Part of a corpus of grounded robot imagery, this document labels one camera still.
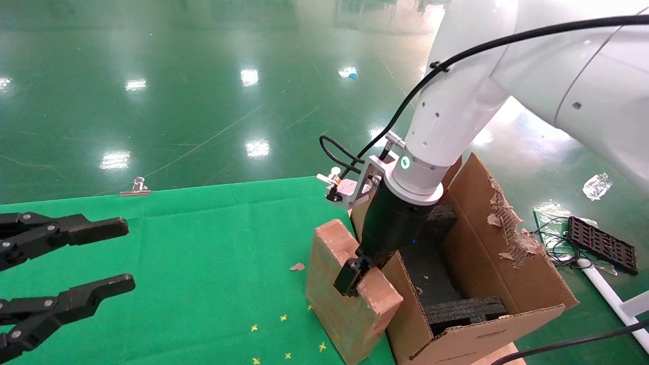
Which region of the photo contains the silver cable connector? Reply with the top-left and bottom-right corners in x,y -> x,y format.
384,132 -> 407,153

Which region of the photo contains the thick braided black cable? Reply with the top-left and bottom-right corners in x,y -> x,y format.
319,134 -> 367,175

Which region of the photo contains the white metal frame tube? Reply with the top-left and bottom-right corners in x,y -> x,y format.
581,264 -> 649,340

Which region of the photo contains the thin black wire tangle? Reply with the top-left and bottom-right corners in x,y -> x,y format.
532,215 -> 596,269

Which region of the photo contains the silver binder clip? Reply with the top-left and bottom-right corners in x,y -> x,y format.
120,176 -> 152,197

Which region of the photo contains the loose black cable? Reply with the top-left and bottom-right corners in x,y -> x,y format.
489,319 -> 649,365

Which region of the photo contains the small brown cardboard box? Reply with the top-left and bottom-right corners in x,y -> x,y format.
305,219 -> 404,365

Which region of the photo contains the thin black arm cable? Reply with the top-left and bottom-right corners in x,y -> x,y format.
340,14 -> 649,178

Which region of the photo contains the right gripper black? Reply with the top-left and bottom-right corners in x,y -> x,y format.
333,180 -> 431,298

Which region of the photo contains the grey metal camera bracket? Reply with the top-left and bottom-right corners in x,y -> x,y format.
324,155 -> 388,211

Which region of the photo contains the flat black foam sheet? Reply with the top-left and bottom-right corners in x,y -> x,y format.
398,238 -> 463,307

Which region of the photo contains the large open cardboard carton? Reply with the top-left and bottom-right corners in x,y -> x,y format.
350,152 -> 580,365

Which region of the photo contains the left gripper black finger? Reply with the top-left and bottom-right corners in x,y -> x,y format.
0,274 -> 136,364
0,212 -> 129,272

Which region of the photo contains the crumpled clear plastic wrapper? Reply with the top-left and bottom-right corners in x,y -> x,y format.
583,172 -> 614,201

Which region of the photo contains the green table cloth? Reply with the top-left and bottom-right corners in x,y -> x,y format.
0,176 -> 396,365

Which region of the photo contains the clear plastic bag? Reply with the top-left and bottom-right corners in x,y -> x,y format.
532,203 -> 576,235

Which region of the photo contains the black perforated tray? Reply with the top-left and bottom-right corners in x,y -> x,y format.
567,216 -> 638,276

